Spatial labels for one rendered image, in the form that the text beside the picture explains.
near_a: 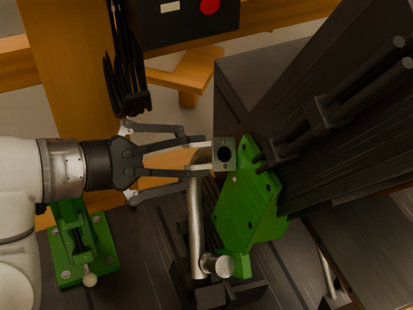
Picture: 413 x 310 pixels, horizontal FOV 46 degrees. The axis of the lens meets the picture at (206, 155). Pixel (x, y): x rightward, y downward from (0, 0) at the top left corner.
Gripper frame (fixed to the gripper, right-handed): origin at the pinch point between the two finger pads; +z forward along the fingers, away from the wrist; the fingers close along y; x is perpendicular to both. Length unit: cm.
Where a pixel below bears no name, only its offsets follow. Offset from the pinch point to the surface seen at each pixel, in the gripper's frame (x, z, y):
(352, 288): -14.2, 16.2, -21.7
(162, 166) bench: 44.7, 8.9, -4.0
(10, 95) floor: 223, -12, 33
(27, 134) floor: 197, -7, 10
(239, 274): -1.0, 4.1, -20.3
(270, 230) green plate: -3.6, 9.0, -13.2
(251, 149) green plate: -7.3, 4.2, 0.5
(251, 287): 7.9, 11.1, -26.2
